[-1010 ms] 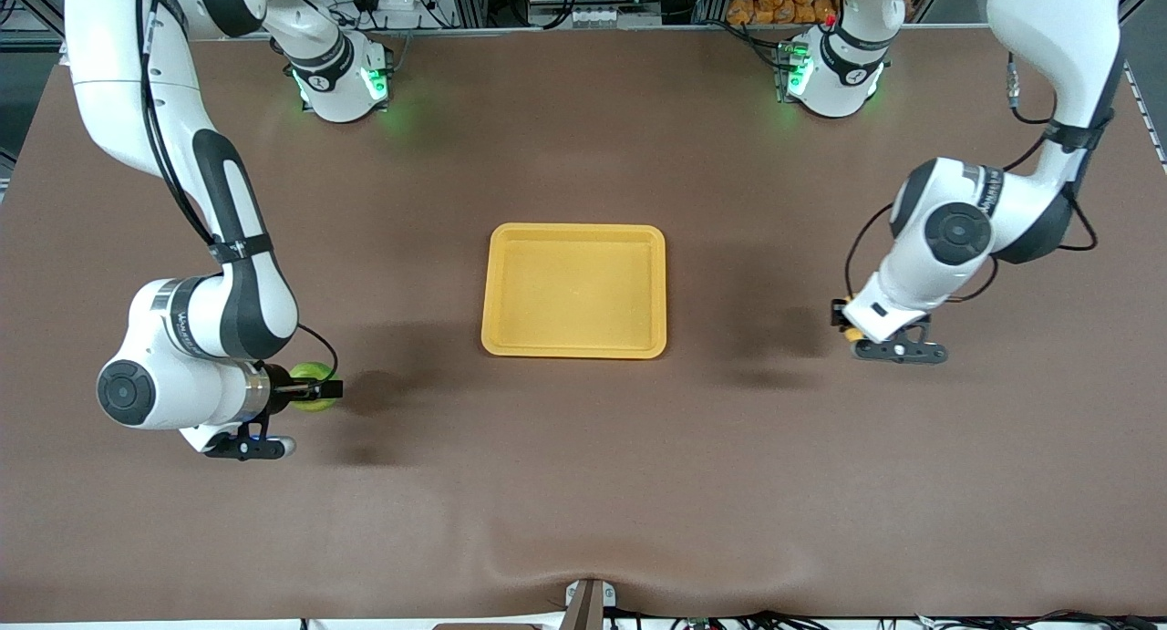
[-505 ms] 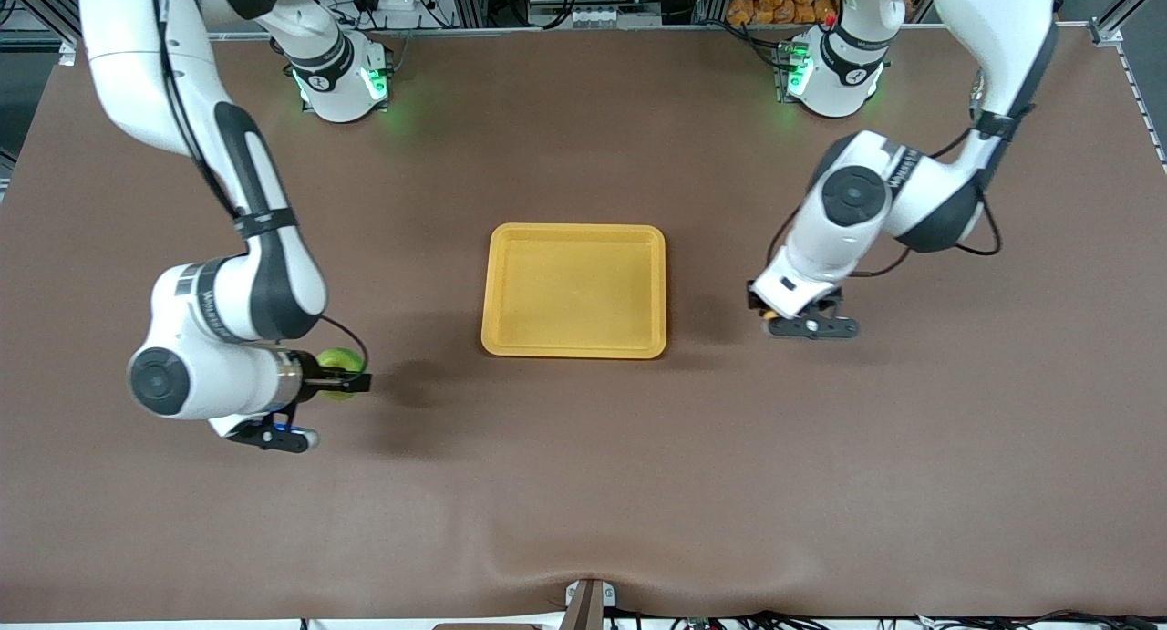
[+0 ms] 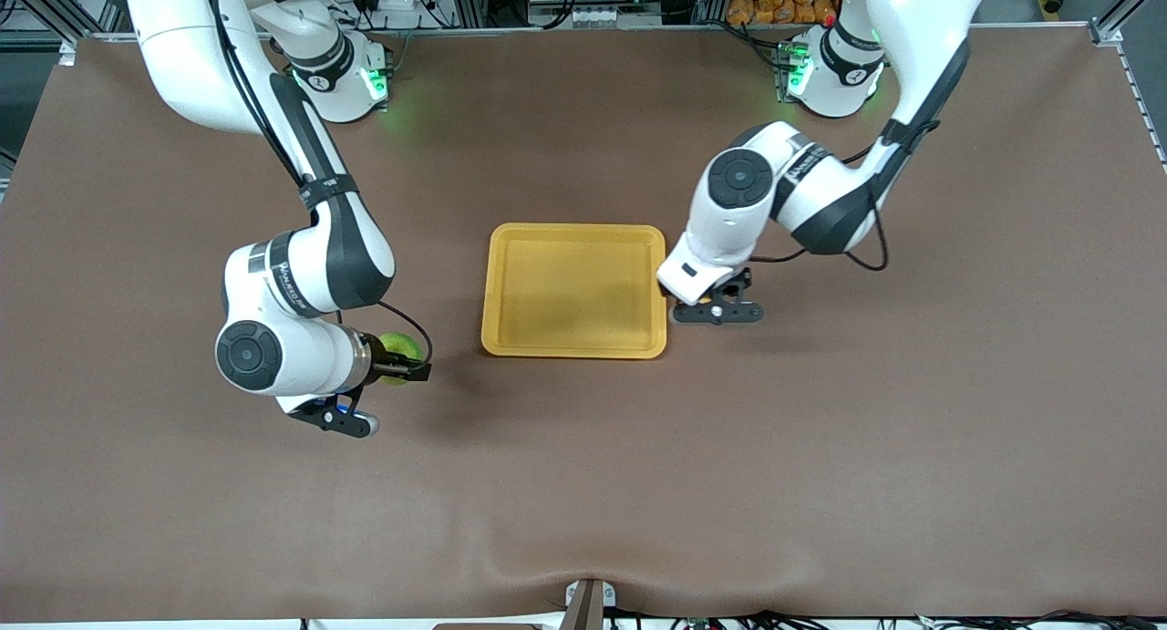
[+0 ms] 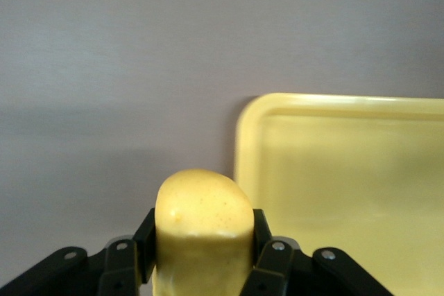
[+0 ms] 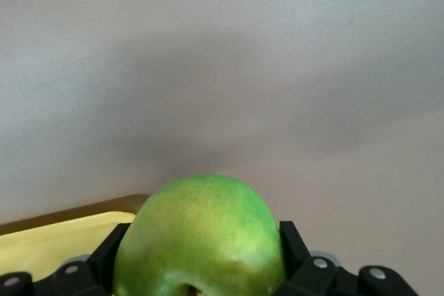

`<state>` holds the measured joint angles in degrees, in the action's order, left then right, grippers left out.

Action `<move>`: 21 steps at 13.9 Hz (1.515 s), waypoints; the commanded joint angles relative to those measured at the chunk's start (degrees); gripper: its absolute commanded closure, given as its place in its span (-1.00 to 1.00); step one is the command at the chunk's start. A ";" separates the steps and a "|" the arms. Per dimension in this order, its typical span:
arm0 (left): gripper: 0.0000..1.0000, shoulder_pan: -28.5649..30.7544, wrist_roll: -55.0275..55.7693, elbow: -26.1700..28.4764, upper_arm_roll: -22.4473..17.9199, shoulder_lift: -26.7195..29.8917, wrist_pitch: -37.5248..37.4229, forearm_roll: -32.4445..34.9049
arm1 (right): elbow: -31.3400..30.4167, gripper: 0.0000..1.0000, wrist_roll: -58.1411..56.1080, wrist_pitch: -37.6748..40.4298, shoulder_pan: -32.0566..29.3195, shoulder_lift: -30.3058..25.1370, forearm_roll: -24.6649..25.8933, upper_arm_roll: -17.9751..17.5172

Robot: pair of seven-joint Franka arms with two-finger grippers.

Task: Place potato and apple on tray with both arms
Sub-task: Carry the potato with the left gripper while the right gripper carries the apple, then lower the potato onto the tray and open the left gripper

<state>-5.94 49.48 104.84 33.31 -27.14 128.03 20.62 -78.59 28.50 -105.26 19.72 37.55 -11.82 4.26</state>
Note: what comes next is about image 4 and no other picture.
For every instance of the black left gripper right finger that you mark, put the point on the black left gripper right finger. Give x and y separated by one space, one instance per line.
274 268

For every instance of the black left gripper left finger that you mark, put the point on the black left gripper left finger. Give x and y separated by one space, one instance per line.
119 268

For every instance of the yellow potato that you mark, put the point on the yellow potato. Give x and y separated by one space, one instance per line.
203 223

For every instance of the yellow plastic tray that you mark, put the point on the yellow plastic tray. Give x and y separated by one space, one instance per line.
347 188

